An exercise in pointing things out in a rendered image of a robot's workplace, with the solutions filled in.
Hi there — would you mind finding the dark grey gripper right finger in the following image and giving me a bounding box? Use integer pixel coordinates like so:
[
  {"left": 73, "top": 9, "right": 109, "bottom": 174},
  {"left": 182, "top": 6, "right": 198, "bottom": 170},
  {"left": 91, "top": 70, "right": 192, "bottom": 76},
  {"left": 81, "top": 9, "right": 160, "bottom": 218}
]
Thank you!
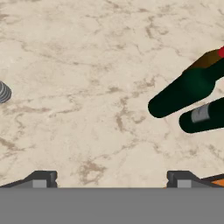
[{"left": 166, "top": 171, "right": 224, "bottom": 189}]

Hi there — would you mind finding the grey ribbed bottle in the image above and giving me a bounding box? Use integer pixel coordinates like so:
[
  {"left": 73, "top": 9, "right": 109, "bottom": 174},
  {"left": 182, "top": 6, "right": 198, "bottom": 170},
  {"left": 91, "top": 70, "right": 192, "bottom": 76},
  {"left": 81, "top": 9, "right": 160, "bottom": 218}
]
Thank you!
[{"left": 0, "top": 80, "right": 12, "bottom": 104}]

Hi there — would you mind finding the dark green bottle grey label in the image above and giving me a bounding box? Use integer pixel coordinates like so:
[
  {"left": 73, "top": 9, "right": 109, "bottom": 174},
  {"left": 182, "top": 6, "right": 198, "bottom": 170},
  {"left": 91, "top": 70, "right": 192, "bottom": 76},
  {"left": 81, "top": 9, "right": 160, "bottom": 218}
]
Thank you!
[{"left": 178, "top": 97, "right": 224, "bottom": 135}]

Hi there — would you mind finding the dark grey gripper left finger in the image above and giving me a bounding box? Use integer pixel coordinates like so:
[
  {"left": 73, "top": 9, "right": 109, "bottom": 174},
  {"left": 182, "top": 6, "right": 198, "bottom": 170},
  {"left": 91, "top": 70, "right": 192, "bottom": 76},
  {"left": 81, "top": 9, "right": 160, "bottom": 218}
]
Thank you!
[{"left": 0, "top": 170, "right": 59, "bottom": 189}]

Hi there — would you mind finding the dark green bottle brown label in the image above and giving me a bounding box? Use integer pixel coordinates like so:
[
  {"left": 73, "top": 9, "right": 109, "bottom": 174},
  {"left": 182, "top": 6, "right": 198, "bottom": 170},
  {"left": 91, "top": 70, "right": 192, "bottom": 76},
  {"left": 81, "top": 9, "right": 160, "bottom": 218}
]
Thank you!
[{"left": 147, "top": 45, "right": 224, "bottom": 119}]

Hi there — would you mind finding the orange object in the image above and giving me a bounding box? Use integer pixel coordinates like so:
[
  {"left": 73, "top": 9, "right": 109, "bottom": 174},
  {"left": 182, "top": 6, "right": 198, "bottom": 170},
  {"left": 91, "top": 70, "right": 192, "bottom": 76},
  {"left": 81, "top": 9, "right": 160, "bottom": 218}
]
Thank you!
[{"left": 200, "top": 173, "right": 224, "bottom": 188}]

